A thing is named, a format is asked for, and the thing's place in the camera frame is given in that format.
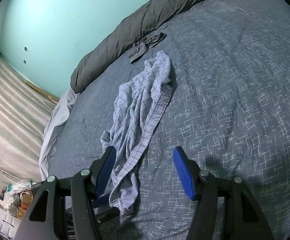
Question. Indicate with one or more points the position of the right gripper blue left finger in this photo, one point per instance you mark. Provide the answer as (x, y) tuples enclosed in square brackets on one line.
[(101, 171)]

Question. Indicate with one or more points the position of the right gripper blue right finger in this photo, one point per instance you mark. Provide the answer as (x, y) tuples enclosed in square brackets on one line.
[(187, 171)]

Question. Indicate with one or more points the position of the light blue plaid shorts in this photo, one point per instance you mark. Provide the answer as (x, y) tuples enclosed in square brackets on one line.
[(138, 108)]

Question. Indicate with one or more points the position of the light grey crumpled sheet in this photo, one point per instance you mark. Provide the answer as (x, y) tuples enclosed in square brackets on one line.
[(53, 130)]

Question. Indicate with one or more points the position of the cluttered items on drawer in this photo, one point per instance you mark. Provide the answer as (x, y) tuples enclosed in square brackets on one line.
[(16, 198)]

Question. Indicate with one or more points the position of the blue patterned bed cover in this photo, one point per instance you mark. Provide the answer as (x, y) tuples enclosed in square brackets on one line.
[(230, 111)]

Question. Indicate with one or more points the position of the striped beige curtain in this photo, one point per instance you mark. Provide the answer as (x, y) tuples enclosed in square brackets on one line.
[(24, 114)]

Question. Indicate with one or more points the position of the dark grey crumpled garment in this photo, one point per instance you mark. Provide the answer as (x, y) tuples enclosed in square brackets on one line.
[(142, 46)]

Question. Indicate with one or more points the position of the dark grey rolled duvet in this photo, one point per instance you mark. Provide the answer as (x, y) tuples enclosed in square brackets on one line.
[(140, 23)]

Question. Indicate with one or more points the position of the wooden stick by wall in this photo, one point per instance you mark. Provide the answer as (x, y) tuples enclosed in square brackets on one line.
[(41, 91)]

